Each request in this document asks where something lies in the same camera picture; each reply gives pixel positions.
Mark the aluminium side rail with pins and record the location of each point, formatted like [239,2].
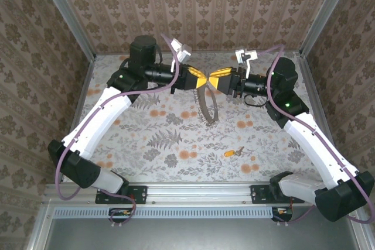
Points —
[315,95]
[81,95]

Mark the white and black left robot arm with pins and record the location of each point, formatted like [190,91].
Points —
[96,121]

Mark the aluminium frame post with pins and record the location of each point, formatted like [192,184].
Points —
[67,13]
[324,13]

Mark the grey metal sheet panel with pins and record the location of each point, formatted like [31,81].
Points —
[190,235]

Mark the black controller board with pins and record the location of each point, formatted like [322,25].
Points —
[118,216]
[282,216]

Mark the key with amber cap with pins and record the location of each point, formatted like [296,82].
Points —
[229,153]

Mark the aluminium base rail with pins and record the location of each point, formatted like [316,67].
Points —
[199,193]

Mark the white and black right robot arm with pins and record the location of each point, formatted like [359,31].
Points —
[319,150]

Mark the grey coil wristband keyring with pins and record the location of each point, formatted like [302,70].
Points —
[201,105]

